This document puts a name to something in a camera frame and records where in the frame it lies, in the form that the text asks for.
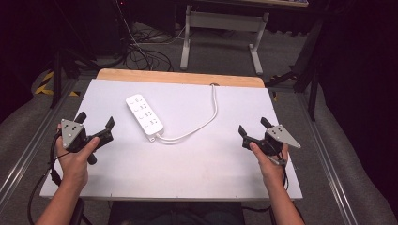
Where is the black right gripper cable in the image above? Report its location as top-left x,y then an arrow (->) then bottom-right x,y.
281,164 -> 290,192

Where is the white power strip cable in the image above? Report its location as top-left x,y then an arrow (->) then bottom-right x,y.
155,83 -> 219,145

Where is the person's dark clothed lap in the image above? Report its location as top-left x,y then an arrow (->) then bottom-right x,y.
107,201 -> 247,225

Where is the tangle of black floor cables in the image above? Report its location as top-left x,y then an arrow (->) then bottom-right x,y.
115,0 -> 188,73

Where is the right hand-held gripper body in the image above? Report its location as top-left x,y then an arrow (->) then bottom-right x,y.
241,124 -> 302,166

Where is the white metal table frame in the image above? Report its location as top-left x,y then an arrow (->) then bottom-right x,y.
179,0 -> 310,76

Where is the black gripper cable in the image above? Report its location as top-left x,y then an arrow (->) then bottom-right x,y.
281,164 -> 290,192
26,130 -> 64,225

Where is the person's left hand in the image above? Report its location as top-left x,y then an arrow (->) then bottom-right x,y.
55,123 -> 101,189

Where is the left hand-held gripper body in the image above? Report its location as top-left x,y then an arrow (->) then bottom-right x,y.
60,118 -> 115,166

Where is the person's right hand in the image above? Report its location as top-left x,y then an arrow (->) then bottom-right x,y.
249,142 -> 290,189

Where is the black tripod stand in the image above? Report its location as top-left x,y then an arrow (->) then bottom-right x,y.
264,17 -> 325,122
49,46 -> 102,110

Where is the aluminium floor rail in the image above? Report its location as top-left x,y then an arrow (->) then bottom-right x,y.
0,78 -> 80,205
295,91 -> 359,225

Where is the white power strip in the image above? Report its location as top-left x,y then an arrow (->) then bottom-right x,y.
125,93 -> 165,143

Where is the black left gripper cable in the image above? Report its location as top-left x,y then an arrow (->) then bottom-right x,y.
26,130 -> 64,225

